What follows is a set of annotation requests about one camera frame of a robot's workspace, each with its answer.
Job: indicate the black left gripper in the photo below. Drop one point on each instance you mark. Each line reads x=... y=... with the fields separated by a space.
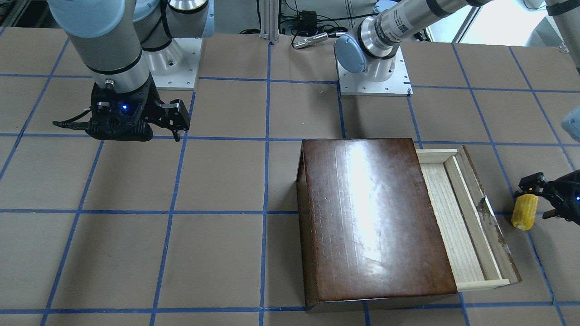
x=565 y=189

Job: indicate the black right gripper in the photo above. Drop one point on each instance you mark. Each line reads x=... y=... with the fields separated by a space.
x=173 y=115

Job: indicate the yellow corn cob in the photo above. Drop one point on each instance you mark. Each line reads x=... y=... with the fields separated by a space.
x=524 y=212

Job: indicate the light wood drawer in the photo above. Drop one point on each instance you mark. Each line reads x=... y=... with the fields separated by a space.
x=477 y=251

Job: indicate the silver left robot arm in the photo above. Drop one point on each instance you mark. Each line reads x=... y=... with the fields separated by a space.
x=377 y=39

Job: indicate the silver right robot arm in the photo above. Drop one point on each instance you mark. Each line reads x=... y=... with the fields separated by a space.
x=125 y=44

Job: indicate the dark wooden drawer cabinet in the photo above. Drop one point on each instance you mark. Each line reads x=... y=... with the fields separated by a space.
x=368 y=230

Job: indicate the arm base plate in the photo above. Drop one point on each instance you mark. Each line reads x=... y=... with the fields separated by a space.
x=176 y=67
x=381 y=78

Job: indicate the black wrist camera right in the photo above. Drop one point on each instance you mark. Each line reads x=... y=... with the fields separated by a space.
x=119 y=121

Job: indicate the aluminium frame post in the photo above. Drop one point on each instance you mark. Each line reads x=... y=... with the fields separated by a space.
x=269 y=17

